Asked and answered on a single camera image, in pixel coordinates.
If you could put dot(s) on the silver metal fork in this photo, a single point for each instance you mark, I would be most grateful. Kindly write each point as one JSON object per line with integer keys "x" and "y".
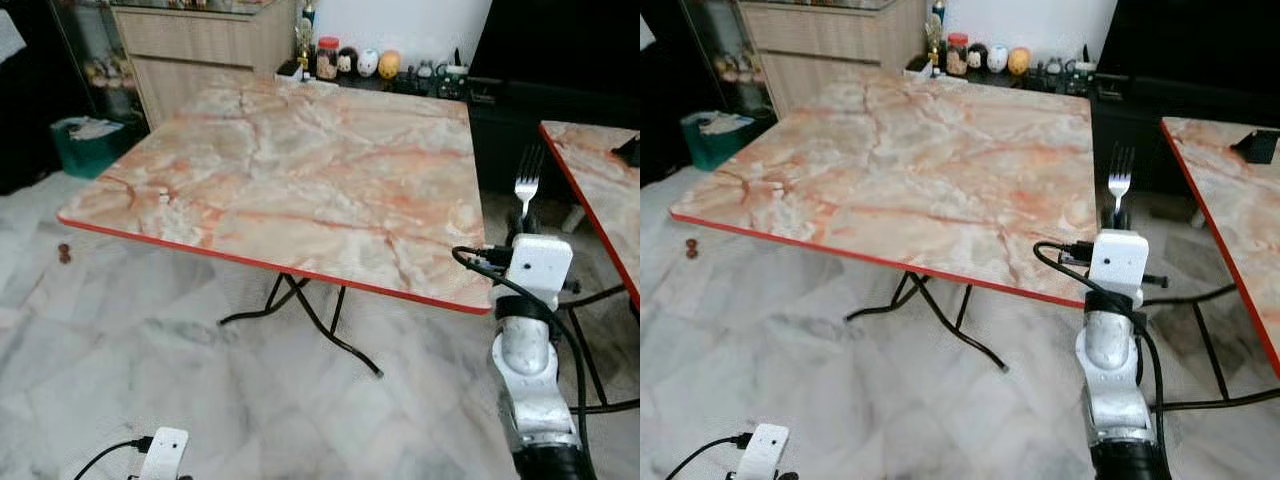
{"x": 1120, "y": 180}
{"x": 527, "y": 178}

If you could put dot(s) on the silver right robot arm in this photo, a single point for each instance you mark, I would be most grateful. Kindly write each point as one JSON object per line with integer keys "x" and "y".
{"x": 528, "y": 380}
{"x": 1110, "y": 380}

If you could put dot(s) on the marble table with black box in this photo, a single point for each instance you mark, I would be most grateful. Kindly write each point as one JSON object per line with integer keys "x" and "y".
{"x": 610, "y": 195}
{"x": 1235, "y": 210}

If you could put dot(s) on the small black box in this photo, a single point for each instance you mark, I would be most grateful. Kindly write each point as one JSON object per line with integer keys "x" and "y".
{"x": 628, "y": 150}
{"x": 1258, "y": 148}

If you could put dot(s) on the black low shelf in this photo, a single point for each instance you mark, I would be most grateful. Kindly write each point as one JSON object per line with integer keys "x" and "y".
{"x": 420, "y": 85}
{"x": 1050, "y": 80}

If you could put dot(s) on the black television set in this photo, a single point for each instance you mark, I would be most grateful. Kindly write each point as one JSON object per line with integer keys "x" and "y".
{"x": 560, "y": 60}
{"x": 1190, "y": 60}

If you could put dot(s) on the small brown floor object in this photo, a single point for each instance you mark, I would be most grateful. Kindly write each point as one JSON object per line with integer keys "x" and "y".
{"x": 691, "y": 247}
{"x": 65, "y": 252}

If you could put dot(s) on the yellow egg figurine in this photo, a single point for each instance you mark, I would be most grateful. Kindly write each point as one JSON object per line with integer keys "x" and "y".
{"x": 389, "y": 65}
{"x": 1019, "y": 62}

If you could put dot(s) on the white egg figurine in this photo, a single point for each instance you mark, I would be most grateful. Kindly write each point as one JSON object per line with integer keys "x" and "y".
{"x": 369, "y": 63}
{"x": 998, "y": 59}

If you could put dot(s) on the green plastic bin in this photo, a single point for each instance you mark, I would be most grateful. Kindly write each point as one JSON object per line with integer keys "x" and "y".
{"x": 95, "y": 150}
{"x": 722, "y": 142}

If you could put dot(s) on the dark egg figurine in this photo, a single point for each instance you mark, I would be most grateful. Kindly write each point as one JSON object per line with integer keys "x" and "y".
{"x": 978, "y": 58}
{"x": 348, "y": 62}

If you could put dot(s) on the large marble folding table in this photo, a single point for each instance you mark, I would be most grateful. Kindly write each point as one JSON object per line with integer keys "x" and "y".
{"x": 900, "y": 170}
{"x": 290, "y": 180}

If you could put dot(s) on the red lid snack jar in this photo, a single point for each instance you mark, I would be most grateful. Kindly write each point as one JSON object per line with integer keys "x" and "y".
{"x": 957, "y": 56}
{"x": 327, "y": 60}

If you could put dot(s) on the dark glass display cabinet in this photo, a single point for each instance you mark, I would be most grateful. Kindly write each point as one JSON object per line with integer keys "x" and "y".
{"x": 718, "y": 55}
{"x": 95, "y": 60}

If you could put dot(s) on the golden trophy ornament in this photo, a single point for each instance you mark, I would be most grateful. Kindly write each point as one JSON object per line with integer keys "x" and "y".
{"x": 934, "y": 40}
{"x": 304, "y": 45}

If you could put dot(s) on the light wooden cabinet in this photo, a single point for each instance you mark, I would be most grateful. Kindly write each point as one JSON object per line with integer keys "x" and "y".
{"x": 205, "y": 55}
{"x": 835, "y": 50}

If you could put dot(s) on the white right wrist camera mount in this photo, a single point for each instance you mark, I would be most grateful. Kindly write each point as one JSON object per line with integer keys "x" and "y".
{"x": 540, "y": 268}
{"x": 1118, "y": 262}

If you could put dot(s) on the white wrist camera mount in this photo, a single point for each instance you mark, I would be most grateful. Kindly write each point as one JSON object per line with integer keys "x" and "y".
{"x": 763, "y": 452}
{"x": 540, "y": 268}
{"x": 164, "y": 455}
{"x": 1118, "y": 262}

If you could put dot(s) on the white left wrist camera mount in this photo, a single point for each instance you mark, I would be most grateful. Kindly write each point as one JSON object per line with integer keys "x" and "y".
{"x": 164, "y": 455}
{"x": 763, "y": 452}

